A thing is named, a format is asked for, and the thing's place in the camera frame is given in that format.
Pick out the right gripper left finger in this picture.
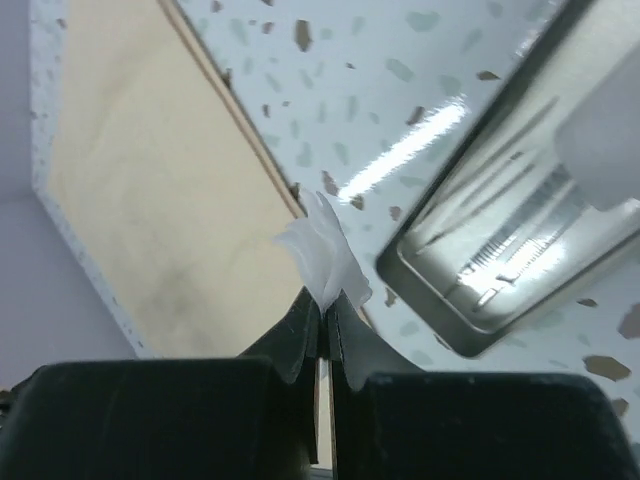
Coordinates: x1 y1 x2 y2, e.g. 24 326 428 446
1 291 321 479

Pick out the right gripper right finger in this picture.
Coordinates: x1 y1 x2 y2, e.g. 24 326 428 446
327 297 639 479

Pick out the metal instrument tray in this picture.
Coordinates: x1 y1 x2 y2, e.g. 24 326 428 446
376 1 639 358

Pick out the beige cloth mat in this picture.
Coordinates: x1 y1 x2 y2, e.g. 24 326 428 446
47 1 306 357

